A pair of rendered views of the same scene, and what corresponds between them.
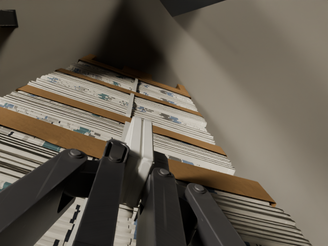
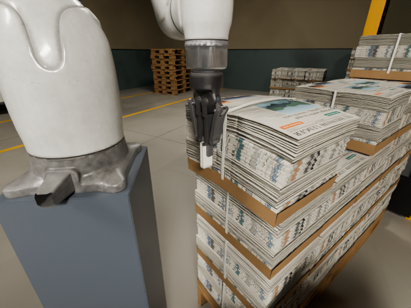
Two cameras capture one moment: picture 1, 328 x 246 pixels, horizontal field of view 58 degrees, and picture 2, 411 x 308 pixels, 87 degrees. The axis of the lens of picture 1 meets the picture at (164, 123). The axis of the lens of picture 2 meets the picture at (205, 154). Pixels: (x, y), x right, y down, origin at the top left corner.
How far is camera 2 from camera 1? 0.46 m
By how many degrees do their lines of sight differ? 48
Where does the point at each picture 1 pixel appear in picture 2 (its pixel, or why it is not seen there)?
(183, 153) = (208, 201)
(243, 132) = (183, 254)
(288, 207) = (188, 209)
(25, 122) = (243, 198)
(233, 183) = (194, 167)
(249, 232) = (196, 144)
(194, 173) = (203, 171)
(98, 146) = (224, 184)
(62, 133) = (233, 192)
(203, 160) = (203, 196)
